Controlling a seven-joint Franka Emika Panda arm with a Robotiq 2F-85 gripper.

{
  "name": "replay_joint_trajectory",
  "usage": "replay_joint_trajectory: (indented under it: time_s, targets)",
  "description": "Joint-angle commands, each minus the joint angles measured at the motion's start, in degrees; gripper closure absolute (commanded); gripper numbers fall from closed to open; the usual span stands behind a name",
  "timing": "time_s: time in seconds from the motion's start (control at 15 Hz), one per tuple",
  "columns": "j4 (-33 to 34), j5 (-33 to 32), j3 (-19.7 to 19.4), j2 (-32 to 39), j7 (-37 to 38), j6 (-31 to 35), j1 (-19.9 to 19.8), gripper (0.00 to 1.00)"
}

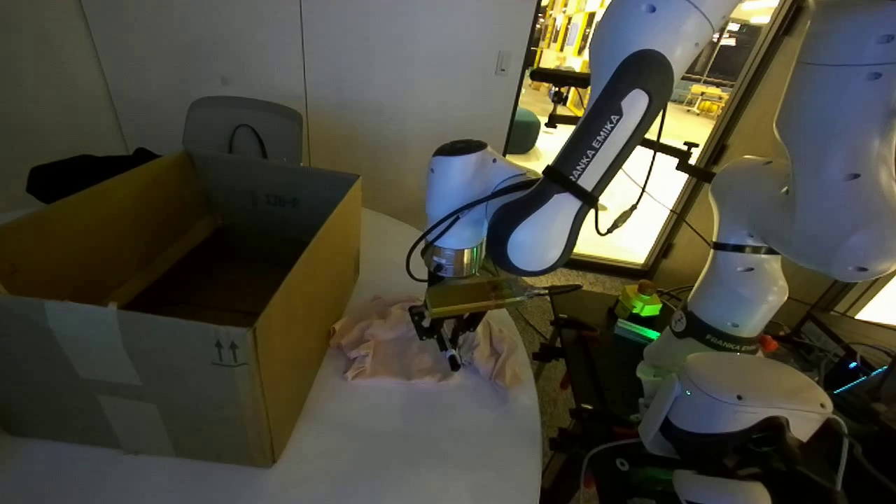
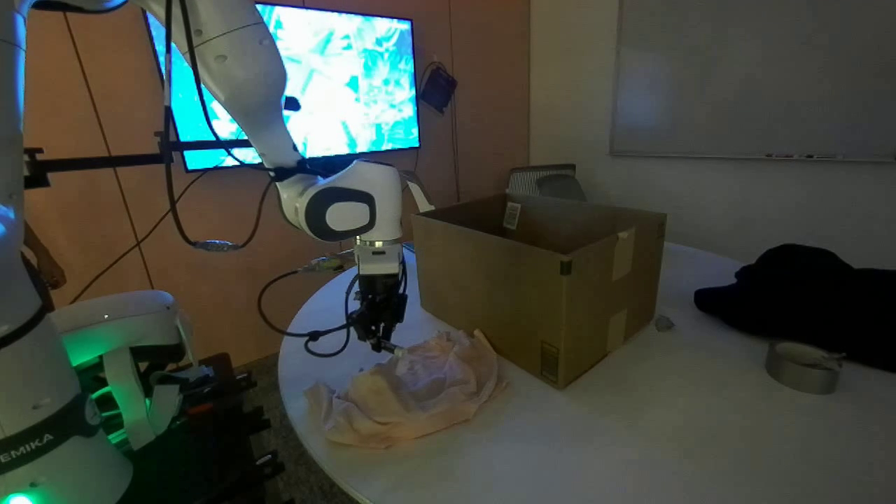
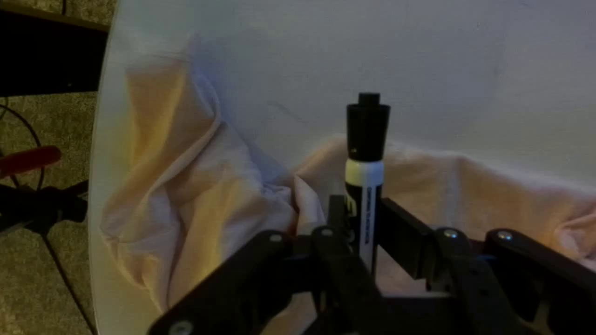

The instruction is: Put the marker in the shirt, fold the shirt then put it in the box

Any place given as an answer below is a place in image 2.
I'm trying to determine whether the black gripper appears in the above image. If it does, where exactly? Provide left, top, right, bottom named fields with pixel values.
left=344, top=270, right=411, bottom=356

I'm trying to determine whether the peach shirt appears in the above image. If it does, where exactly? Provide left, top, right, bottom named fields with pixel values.
left=306, top=326, right=516, bottom=450

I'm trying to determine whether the open cardboard box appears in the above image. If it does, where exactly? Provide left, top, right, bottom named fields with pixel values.
left=407, top=170, right=668, bottom=391

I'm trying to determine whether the black equipment stand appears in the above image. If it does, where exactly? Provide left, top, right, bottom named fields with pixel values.
left=121, top=349, right=289, bottom=504

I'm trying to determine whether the grey chair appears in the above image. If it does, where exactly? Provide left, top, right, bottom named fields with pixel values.
left=505, top=162, right=587, bottom=204

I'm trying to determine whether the grey tape roll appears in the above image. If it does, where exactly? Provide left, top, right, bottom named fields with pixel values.
left=764, top=340, right=848, bottom=398

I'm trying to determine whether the black garment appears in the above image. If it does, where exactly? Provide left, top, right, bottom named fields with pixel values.
left=692, top=243, right=896, bottom=376

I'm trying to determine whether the whiteboard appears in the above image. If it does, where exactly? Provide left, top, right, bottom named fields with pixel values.
left=611, top=0, right=896, bottom=169

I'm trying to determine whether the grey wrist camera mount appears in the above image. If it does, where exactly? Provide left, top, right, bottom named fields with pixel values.
left=352, top=235, right=407, bottom=281

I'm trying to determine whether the wall-mounted TV screen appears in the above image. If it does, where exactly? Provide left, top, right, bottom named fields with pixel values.
left=157, top=0, right=426, bottom=176

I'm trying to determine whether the black wall device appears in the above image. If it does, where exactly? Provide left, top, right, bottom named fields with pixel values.
left=418, top=61, right=460, bottom=118

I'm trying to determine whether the thin black wall cable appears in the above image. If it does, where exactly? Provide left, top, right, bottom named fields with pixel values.
left=68, top=176, right=206, bottom=305

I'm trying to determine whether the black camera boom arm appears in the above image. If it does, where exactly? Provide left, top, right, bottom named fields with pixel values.
left=23, top=131, right=254, bottom=194

